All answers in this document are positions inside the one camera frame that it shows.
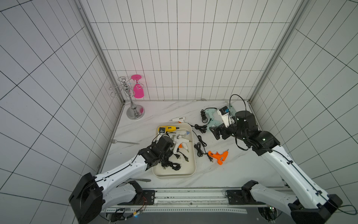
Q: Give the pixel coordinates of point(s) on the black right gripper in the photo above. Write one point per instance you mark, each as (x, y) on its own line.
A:
(221, 130)

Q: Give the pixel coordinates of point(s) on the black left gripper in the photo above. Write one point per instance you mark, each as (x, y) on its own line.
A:
(167, 153)

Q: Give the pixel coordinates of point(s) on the cream plastic storage tray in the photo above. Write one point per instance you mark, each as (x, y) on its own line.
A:
(182, 164)

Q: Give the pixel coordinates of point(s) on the white mini glue gun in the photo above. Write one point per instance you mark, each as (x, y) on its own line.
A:
(179, 140)

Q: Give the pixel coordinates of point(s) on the yellow glue gun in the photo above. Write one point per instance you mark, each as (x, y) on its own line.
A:
(167, 129)

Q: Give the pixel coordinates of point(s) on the large white glue gun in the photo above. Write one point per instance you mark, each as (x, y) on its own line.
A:
(183, 132)

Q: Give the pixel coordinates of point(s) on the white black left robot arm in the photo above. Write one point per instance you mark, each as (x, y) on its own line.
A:
(94, 193)

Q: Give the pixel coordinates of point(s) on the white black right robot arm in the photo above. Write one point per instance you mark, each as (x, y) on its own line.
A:
(310, 204)

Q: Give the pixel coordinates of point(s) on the mint glue gun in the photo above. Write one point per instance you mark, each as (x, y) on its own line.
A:
(214, 119)

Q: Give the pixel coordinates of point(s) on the white glue gun orange trigger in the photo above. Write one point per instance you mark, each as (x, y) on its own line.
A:
(178, 120)

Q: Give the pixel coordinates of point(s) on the chrome wine glass rack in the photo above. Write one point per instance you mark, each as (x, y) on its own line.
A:
(135, 111)

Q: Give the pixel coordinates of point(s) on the metal fork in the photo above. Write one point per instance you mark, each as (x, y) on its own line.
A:
(114, 141)

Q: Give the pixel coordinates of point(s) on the pink plastic wine glass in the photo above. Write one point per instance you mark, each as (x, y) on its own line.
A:
(138, 88)

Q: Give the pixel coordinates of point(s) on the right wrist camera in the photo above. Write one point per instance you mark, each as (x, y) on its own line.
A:
(225, 115)

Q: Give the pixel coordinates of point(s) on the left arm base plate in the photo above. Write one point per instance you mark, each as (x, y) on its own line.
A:
(146, 197)

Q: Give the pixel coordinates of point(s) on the aluminium mounting rail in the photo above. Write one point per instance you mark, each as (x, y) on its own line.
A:
(188, 200)

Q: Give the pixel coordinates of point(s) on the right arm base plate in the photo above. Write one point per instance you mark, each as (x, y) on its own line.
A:
(241, 197)

